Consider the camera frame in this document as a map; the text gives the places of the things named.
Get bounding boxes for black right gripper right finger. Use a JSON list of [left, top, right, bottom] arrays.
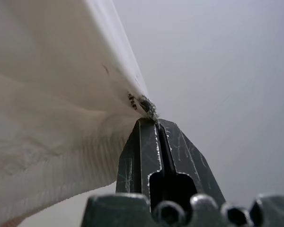
[[158, 118, 226, 206]]

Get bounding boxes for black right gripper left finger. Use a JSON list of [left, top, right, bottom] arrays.
[[115, 118, 166, 212]]

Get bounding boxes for white cloth shorts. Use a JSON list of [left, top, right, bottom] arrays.
[[0, 0, 159, 227]]

